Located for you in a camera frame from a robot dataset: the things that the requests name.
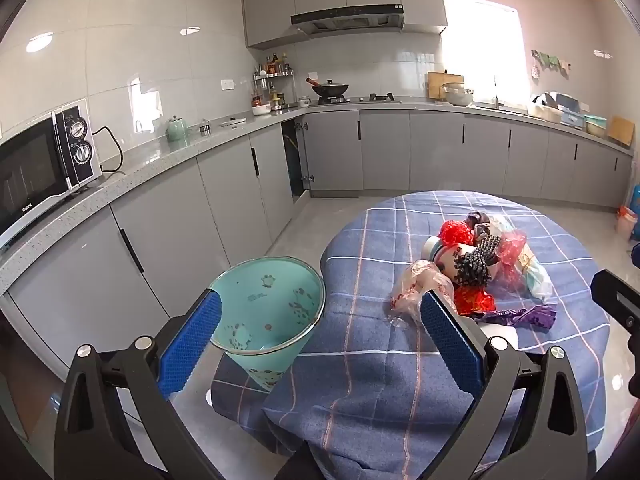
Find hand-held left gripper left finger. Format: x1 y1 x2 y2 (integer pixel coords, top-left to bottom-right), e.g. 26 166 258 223
52 289 227 480

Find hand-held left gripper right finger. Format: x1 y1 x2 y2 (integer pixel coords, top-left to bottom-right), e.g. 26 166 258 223
420 290 601 480

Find red plastic bag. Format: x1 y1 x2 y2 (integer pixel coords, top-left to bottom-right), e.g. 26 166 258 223
452 285 497 317

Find clear plastic bag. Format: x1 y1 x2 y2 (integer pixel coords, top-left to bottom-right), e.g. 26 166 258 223
385 259 457 328

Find purple foil wrapper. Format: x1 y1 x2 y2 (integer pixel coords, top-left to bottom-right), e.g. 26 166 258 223
472 304 558 332

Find teal plastic trash bin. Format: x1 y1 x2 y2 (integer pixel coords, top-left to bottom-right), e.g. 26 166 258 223
207 256 327 393

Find white bucket with orange lid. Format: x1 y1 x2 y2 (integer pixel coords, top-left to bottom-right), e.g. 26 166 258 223
616 205 640 236

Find pale teal plastic bag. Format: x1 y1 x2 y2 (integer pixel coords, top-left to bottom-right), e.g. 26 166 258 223
515 255 554 305

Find blue plaid tablecloth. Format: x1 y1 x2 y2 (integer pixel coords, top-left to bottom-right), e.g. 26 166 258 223
210 190 613 480

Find white striped paper cup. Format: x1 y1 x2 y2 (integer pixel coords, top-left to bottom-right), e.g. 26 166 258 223
421 236 482 283

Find red mesh netting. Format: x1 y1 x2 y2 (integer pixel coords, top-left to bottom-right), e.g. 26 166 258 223
439 218 477 247

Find pink plastic bag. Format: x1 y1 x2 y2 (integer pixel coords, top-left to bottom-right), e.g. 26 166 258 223
495 230 529 281

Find dark crumpled bag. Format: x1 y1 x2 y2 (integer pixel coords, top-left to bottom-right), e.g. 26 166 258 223
464 211 493 241

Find brown wooden board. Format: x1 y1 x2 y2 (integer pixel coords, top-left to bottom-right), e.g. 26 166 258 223
606 116 636 147

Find blue storage box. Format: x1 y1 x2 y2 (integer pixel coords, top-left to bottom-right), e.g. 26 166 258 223
560 94 587 128

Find grey kitchen counter cabinets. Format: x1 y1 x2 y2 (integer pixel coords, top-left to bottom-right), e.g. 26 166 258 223
0 100 635 371

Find white dish basket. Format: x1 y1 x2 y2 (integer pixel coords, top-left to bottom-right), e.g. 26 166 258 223
528 92 563 122

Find silver microwave oven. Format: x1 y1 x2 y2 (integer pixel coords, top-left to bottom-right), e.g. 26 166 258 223
0 99 103 250

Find steel bowl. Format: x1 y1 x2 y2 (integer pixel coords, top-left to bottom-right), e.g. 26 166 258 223
440 82 475 107

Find gas stove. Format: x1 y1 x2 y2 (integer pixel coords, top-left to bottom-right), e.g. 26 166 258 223
310 92 402 106

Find wooden cutting board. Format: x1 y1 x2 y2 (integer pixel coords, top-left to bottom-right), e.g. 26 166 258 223
427 71 465 101

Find bright window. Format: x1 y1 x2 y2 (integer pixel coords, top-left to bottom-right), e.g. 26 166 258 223
442 0 531 101

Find black wok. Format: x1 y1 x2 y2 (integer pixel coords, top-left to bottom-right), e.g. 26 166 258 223
306 77 350 98

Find metal spice rack with bottles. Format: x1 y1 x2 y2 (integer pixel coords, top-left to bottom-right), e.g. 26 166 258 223
252 52 292 111

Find black range hood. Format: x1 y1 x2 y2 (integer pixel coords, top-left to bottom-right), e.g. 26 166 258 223
290 2 406 36

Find black power cable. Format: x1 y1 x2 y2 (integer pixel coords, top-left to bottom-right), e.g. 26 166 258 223
91 125 126 175

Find wall hook rack with cloths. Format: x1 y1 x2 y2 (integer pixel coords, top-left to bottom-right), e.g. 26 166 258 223
531 50 571 78

